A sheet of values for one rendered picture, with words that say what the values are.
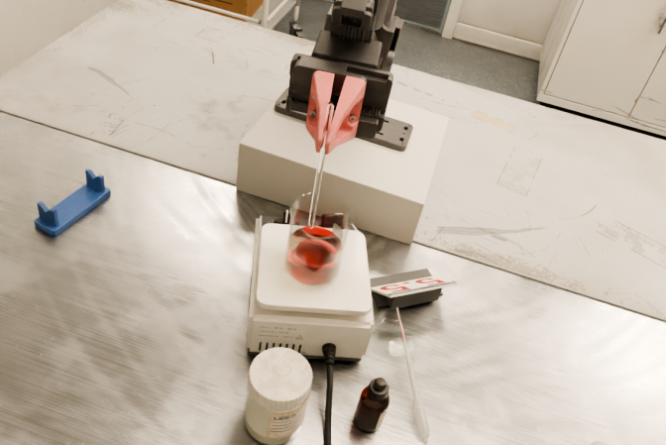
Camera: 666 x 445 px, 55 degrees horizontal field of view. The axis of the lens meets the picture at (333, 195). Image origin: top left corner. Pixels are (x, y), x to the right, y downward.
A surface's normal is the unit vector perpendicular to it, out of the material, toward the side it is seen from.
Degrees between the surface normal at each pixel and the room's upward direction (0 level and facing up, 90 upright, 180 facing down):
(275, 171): 90
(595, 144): 0
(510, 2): 90
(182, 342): 0
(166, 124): 0
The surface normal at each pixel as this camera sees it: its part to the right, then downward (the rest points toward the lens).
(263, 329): 0.04, 0.65
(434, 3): -0.29, 0.58
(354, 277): 0.15, -0.76
